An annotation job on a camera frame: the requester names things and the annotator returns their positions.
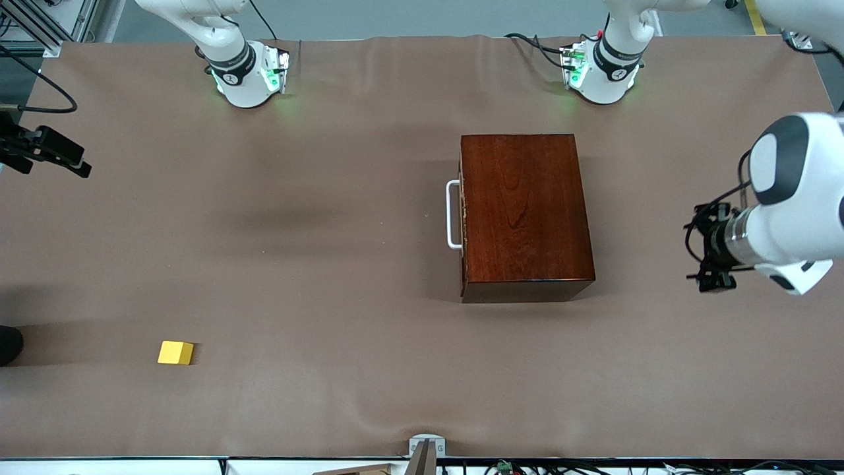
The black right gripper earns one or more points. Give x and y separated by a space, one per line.
20 146

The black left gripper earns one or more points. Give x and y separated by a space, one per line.
713 237

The yellow block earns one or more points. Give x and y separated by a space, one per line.
175 353

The light wood drawer tray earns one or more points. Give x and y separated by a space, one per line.
449 218

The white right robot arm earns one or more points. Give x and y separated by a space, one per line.
241 82

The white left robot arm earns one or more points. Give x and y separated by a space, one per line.
804 218

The dark brown wooden cabinet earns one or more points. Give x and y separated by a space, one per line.
527 264

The brown table mat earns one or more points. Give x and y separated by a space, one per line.
264 297

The light wooden board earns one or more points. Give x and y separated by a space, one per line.
362 470

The aluminium frame profile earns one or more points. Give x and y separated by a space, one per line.
39 33
803 42

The metal table edge bracket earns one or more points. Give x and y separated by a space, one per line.
438 448

